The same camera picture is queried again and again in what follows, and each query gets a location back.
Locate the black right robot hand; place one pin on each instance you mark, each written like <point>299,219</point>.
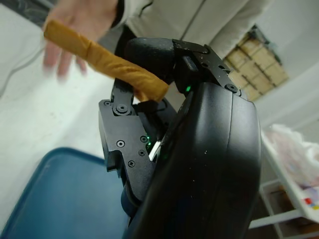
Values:
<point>204,154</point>

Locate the person's bare hand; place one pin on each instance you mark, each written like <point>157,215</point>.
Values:
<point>87,15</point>

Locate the brown toast slice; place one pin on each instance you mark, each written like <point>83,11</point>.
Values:
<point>109,62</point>

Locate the person in beige jacket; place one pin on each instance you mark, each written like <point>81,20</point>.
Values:
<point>187,17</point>

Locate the white shelf rack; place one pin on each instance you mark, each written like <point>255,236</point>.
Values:
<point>279,206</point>

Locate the clear plastic bag pile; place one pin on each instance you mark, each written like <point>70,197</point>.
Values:
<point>296,154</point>

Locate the blue plastic tray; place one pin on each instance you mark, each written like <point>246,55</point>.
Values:
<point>62,199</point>

